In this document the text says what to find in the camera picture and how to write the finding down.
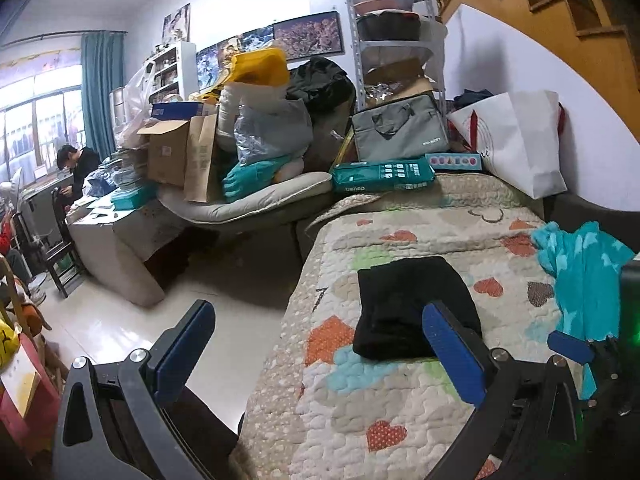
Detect white metal shelf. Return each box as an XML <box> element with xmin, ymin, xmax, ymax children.
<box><xmin>341</xmin><ymin>0</ymin><xmax>448</xmax><ymax>126</ymax></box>

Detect large transparent plastic bag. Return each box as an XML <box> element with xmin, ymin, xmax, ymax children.
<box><xmin>116</xmin><ymin>62</ymin><xmax>153</xmax><ymax>151</ymax></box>

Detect heart pattern quilt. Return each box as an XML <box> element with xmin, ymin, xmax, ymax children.
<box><xmin>232</xmin><ymin>172</ymin><xmax>591</xmax><ymax>480</ymax></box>

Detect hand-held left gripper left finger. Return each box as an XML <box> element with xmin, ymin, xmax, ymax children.
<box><xmin>52</xmin><ymin>299</ymin><xmax>217</xmax><ymax>480</ymax></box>

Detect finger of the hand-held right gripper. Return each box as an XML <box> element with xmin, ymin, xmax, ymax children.
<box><xmin>547</xmin><ymin>329</ymin><xmax>621</xmax><ymax>377</ymax></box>

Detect teal star fleece blanket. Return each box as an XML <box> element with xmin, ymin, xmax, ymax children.
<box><xmin>530</xmin><ymin>220</ymin><xmax>636</xmax><ymax>401</ymax></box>

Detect yellow toy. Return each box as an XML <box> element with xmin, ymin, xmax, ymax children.
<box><xmin>0</xmin><ymin>317</ymin><xmax>21</xmax><ymax>373</ymax></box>

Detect green paper pack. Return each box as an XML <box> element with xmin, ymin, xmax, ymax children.
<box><xmin>330</xmin><ymin>157</ymin><xmax>436</xmax><ymax>196</ymax></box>

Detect grey covered table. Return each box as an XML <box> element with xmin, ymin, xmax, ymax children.
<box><xmin>67</xmin><ymin>195</ymin><xmax>186</xmax><ymax>308</ymax></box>

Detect black round basket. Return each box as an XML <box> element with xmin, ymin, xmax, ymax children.
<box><xmin>357</xmin><ymin>10</ymin><xmax>421</xmax><ymax>42</ymax></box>

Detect white paper shopping bag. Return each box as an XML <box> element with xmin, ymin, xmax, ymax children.
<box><xmin>446</xmin><ymin>90</ymin><xmax>568</xmax><ymax>200</ymax></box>

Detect blue box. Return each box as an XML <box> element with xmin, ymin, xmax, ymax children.
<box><xmin>151</xmin><ymin>101</ymin><xmax>219</xmax><ymax>122</ymax></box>

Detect small wall poster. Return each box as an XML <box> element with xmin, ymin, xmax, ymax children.
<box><xmin>162</xmin><ymin>3</ymin><xmax>192</xmax><ymax>43</ymax></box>

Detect black bag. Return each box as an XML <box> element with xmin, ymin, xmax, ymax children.
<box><xmin>285</xmin><ymin>56</ymin><xmax>356</xmax><ymax>116</ymax></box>

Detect clear plastic bag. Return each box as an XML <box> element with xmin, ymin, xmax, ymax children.
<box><xmin>232</xmin><ymin>100</ymin><xmax>313</xmax><ymax>168</ymax></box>

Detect cardboard box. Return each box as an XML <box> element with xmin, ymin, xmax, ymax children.
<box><xmin>136</xmin><ymin>119</ymin><xmax>193</xmax><ymax>188</ymax></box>

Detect brown paper bag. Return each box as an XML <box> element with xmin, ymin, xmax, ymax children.
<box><xmin>183</xmin><ymin>114</ymin><xmax>223</xmax><ymax>204</ymax></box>

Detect black pants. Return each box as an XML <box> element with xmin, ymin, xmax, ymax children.
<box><xmin>352</xmin><ymin>256</ymin><xmax>483</xmax><ymax>361</ymax></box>

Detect wooden staircase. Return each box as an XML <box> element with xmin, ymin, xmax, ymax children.
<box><xmin>422</xmin><ymin>0</ymin><xmax>640</xmax><ymax>126</ymax></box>

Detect white bundle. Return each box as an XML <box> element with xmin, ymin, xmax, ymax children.
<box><xmin>217</xmin><ymin>85</ymin><xmax>286</xmax><ymax>151</ymax></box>

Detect teal box with shapes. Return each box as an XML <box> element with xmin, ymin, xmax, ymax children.
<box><xmin>425</xmin><ymin>152</ymin><xmax>483</xmax><ymax>171</ymax></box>

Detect grey laptop bag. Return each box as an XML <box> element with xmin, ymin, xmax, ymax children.
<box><xmin>350</xmin><ymin>92</ymin><xmax>450</xmax><ymax>162</ymax></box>

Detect flower wall poster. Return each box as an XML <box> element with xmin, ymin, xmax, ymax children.
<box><xmin>272</xmin><ymin>11</ymin><xmax>345</xmax><ymax>59</ymax></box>

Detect window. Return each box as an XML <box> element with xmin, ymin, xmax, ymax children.
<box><xmin>0</xmin><ymin>50</ymin><xmax>86</xmax><ymax>186</ymax></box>

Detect cardboard piece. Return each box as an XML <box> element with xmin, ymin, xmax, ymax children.
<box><xmin>365</xmin><ymin>57</ymin><xmax>433</xmax><ymax>93</ymax></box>

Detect red box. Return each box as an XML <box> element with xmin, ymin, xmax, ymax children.
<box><xmin>0</xmin><ymin>345</ymin><xmax>63</xmax><ymax>461</ymax></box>

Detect yellow bag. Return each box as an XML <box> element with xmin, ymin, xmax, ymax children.
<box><xmin>229</xmin><ymin>48</ymin><xmax>291</xmax><ymax>88</ymax></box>

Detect landscape wall poster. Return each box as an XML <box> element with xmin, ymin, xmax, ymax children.
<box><xmin>196</xmin><ymin>27</ymin><xmax>276</xmax><ymax>91</ymax></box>

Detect teal curtain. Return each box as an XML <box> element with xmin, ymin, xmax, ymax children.
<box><xmin>80</xmin><ymin>32</ymin><xmax>126</xmax><ymax>153</ymax></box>

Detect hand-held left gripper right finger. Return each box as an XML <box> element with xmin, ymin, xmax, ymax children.
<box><xmin>421</xmin><ymin>301</ymin><xmax>586</xmax><ymax>480</ymax></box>

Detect dark wooden chair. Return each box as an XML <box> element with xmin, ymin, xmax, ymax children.
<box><xmin>42</xmin><ymin>187</ymin><xmax>86</xmax><ymax>298</ymax></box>

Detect teal tissue pack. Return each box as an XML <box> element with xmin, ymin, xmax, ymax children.
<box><xmin>111</xmin><ymin>183</ymin><xmax>160</xmax><ymax>208</ymax></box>

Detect curtain rod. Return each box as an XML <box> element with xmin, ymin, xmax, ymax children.
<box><xmin>27</xmin><ymin>30</ymin><xmax>128</xmax><ymax>41</ymax></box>

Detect dark grey sofa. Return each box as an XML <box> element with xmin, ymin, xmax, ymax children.
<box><xmin>542</xmin><ymin>191</ymin><xmax>640</xmax><ymax>256</ymax></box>

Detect white cabinet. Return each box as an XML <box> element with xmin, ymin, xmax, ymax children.
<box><xmin>147</xmin><ymin>41</ymin><xmax>199</xmax><ymax>103</ymax></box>

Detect beige cushion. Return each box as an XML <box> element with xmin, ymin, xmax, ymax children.
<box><xmin>157</xmin><ymin>171</ymin><xmax>333</xmax><ymax>226</ymax></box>

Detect teal cloth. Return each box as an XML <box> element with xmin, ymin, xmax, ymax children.
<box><xmin>222</xmin><ymin>155</ymin><xmax>293</xmax><ymax>204</ymax></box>

